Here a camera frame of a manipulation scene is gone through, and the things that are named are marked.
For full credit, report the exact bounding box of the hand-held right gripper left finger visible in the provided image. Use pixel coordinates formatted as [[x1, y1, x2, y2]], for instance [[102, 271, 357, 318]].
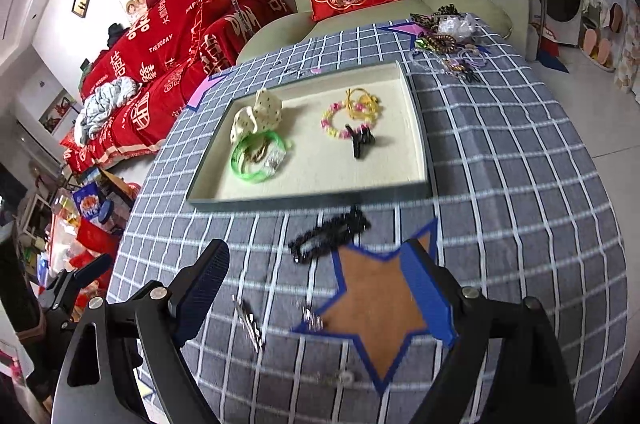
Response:
[[50, 238, 232, 424]]

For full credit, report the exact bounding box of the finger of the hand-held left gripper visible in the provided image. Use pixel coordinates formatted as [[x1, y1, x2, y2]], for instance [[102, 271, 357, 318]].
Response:
[[37, 253, 115, 335], [0, 224, 41, 335]]

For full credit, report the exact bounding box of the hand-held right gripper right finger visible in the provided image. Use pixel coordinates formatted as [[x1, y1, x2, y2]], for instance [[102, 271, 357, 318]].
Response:
[[400, 238, 593, 424]]

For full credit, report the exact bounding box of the black beaded hair clip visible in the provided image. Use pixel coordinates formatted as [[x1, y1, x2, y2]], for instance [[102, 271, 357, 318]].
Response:
[[288, 205, 372, 264]]

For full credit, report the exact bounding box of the green plastic bangle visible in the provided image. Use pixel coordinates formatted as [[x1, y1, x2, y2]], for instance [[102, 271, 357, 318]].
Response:
[[230, 129, 293, 181]]

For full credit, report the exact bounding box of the brown braided bracelet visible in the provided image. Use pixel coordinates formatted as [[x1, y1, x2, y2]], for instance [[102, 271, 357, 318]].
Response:
[[241, 143, 269, 166]]

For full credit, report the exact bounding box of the grey-green shallow tray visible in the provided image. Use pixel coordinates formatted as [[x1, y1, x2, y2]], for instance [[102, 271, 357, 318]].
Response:
[[186, 60, 434, 212]]

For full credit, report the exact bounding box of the black claw clip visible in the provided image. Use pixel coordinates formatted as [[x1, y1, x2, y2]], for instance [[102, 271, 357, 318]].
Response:
[[346, 125, 377, 160]]

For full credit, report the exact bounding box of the cream polka dot scrunchie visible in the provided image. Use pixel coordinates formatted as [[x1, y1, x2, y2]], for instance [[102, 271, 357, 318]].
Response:
[[230, 88, 283, 144]]

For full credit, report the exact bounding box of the pastel bead bracelet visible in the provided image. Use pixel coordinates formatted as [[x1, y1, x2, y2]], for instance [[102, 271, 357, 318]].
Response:
[[321, 101, 377, 141]]

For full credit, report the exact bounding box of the yellow cord hair tie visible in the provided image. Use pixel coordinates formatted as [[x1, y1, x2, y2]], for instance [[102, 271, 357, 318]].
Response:
[[344, 88, 385, 117]]

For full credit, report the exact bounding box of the pile of red packages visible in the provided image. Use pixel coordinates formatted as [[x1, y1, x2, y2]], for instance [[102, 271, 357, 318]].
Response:
[[50, 189, 126, 305]]

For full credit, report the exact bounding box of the brown star mark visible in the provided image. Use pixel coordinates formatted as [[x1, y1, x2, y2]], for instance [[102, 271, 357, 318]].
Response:
[[291, 219, 458, 394]]

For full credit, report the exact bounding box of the silver hair clip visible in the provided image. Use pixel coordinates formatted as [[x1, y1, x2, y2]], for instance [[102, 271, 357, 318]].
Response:
[[232, 294, 266, 352]]

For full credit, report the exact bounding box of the blue printed box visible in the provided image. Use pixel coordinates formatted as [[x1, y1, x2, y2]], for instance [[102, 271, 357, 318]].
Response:
[[72, 181, 118, 230]]

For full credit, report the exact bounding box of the small silver charm clip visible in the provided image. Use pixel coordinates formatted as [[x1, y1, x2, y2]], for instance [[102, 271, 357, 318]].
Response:
[[295, 299, 326, 332]]

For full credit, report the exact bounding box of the blue checked tablecloth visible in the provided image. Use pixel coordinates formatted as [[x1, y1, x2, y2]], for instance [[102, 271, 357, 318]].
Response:
[[107, 19, 628, 424]]

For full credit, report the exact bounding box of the grey white crumpled cloth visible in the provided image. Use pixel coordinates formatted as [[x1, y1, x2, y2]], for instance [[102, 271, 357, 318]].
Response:
[[75, 78, 138, 144]]

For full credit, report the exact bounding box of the pink star mark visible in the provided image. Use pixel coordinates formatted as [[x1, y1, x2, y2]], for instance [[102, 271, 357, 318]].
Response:
[[187, 72, 231, 111]]

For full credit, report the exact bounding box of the red printed sofa blanket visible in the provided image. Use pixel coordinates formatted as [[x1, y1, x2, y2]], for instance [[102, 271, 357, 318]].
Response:
[[60, 0, 296, 175]]

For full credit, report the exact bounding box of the black hat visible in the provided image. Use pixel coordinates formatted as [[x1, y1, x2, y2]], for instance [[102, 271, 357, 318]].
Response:
[[107, 23, 131, 50]]

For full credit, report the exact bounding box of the pile of mixed hair accessories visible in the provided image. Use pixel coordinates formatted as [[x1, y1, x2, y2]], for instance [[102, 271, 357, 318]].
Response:
[[409, 4, 493, 84]]

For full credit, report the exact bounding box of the purple star marker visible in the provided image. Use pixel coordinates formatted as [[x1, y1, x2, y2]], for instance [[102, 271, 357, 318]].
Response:
[[375, 20, 441, 55]]

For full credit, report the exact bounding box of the cartoon figure picture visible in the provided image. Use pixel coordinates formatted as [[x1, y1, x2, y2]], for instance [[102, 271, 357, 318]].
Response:
[[125, 0, 151, 25]]

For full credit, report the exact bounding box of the rack of slippers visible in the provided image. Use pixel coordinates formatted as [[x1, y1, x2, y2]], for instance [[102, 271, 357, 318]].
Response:
[[577, 0, 626, 72]]

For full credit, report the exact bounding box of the patterned flat box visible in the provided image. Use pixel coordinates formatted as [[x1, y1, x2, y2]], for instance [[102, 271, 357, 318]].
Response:
[[615, 4, 640, 95]]

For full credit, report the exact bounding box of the small silver pendant chain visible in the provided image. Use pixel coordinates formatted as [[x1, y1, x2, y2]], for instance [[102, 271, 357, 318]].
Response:
[[315, 371, 358, 387]]

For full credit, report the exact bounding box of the framed wall picture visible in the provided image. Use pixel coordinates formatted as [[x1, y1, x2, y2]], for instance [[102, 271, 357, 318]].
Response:
[[39, 89, 76, 135]]

